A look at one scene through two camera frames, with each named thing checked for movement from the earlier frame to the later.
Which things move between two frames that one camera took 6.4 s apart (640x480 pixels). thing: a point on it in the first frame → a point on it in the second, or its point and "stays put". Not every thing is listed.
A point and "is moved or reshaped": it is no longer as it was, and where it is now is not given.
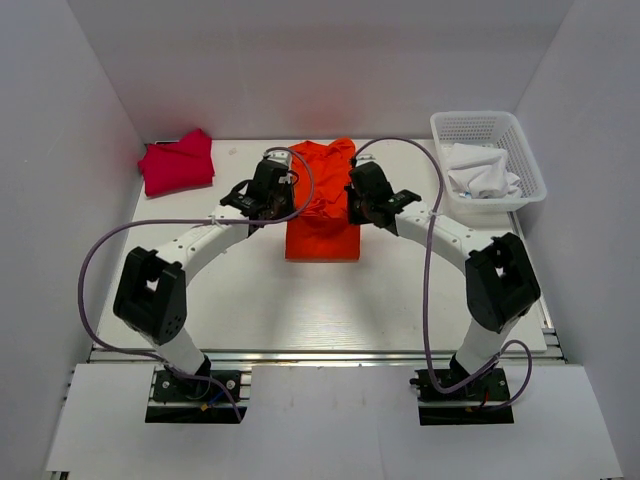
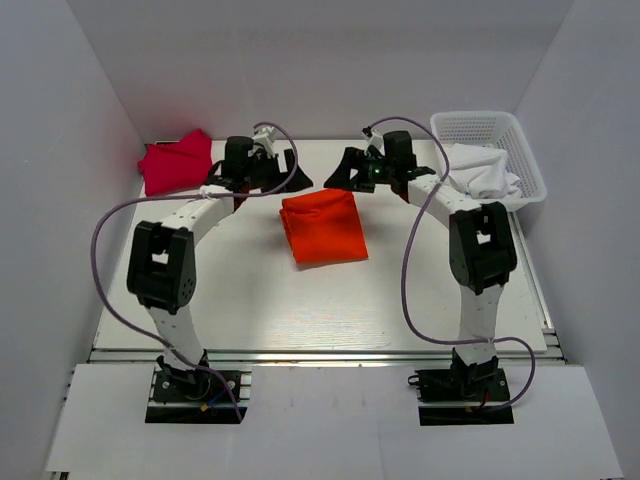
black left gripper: [288, 189] → [299, 180]
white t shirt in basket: [480, 172] stays put
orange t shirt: [323, 232] is moved or reshaped
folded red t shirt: [169, 167] stays put
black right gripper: [354, 217] → [354, 158]
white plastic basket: [497, 129] stays put
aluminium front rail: [320, 356] stays put
